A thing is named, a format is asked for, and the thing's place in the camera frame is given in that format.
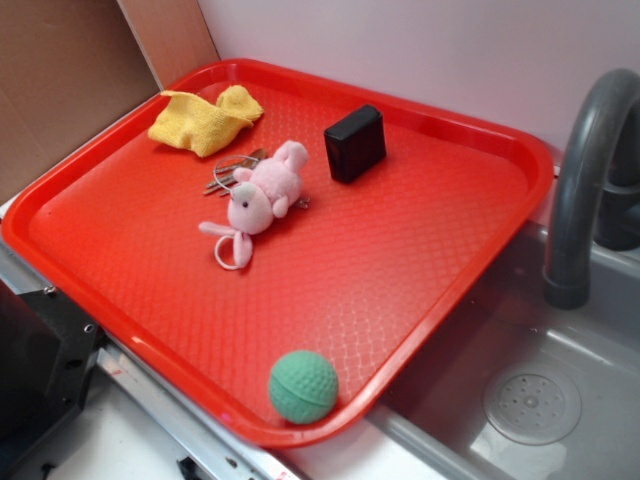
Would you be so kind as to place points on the pink plush bunny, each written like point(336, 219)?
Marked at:
point(258, 196)

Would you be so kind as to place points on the red plastic tray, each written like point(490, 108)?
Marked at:
point(363, 276)

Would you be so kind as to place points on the black rectangular box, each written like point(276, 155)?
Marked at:
point(355, 144)

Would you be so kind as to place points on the green dimpled foam ball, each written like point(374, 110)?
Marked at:
point(303, 387)

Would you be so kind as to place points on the yellow cloth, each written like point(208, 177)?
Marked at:
point(192, 123)

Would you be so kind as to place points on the grey plastic sink basin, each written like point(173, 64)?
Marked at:
point(509, 387)

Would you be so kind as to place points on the grey plastic faucet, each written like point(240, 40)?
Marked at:
point(597, 194)

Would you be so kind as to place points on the brown cardboard panel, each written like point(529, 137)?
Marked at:
point(69, 69)

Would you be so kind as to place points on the metal keys on ring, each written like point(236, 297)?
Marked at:
point(225, 175)

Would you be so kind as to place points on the black metal bracket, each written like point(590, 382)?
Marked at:
point(47, 349)

